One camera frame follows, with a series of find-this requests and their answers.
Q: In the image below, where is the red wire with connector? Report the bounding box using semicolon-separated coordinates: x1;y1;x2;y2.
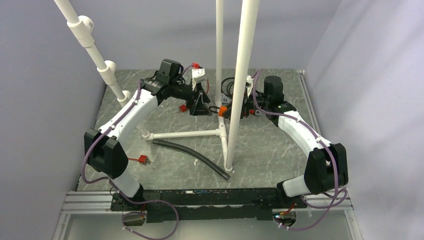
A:
179;62;210;113

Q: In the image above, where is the short red wire connector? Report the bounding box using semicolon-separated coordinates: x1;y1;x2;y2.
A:
128;154;152;166

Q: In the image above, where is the white PVC pipe frame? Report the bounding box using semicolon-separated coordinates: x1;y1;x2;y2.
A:
53;0;261;173

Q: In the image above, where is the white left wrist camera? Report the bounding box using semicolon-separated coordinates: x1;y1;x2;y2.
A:
191;68;208;91

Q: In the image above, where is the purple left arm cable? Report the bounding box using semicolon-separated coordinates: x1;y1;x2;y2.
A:
81;64;181;240

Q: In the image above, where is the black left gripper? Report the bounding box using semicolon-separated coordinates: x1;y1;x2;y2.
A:
169;78;212;116

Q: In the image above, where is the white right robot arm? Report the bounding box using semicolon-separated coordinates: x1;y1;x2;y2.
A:
240;73;349;208

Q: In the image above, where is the black corrugated hose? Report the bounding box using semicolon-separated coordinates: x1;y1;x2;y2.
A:
151;138;231;181

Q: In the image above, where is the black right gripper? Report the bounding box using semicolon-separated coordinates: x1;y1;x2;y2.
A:
222;87;270;119

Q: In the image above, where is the coiled black cable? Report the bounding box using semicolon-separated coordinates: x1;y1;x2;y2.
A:
221;77;248;100

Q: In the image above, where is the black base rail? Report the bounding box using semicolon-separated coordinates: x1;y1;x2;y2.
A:
110;187;307;223

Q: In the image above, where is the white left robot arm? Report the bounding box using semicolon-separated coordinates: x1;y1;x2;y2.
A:
81;59;211;210

